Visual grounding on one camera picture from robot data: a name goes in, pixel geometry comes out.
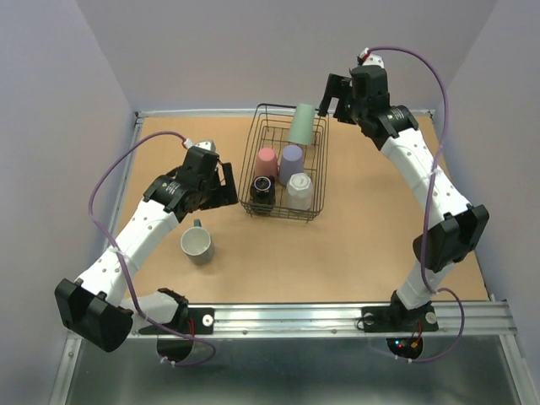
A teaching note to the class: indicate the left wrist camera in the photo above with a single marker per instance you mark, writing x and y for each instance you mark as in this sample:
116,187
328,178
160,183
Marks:
208,145

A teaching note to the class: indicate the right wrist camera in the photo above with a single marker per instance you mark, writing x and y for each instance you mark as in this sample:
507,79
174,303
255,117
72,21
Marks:
368,58

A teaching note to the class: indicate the black mug white inside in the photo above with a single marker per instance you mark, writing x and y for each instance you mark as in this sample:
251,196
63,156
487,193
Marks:
262,192

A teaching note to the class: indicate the black wire dish rack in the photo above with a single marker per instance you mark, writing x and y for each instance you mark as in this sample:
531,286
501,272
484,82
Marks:
270,129

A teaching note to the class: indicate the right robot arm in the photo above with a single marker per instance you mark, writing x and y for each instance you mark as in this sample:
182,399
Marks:
452,225

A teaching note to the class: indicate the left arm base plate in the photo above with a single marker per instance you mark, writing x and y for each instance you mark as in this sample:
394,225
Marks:
194,321

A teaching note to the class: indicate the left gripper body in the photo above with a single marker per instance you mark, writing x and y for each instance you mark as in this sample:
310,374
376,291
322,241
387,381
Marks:
213,188

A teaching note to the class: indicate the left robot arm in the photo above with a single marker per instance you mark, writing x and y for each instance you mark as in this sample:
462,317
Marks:
100,305

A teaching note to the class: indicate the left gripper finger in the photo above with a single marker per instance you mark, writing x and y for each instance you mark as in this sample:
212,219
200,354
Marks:
214,202
229,192

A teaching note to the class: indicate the lavender cup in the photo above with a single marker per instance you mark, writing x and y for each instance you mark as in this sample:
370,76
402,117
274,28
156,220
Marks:
291,163

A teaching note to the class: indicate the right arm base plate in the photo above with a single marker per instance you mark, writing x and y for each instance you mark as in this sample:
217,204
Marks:
386,319

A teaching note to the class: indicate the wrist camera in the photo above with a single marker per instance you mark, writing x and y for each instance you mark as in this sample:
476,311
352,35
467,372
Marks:
208,145
368,58

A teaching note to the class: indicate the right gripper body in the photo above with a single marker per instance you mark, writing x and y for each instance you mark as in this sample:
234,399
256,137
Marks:
356,107

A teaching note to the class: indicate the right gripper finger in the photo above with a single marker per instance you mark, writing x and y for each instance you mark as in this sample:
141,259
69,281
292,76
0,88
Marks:
342,112
337,87

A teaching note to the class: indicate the green cup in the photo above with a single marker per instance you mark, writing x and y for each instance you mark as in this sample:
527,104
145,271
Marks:
301,124

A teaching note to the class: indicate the pink cup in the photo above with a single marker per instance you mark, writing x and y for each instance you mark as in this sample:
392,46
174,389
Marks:
266,163

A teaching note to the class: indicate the grey mug white inside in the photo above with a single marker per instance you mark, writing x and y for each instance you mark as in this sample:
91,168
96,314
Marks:
197,244

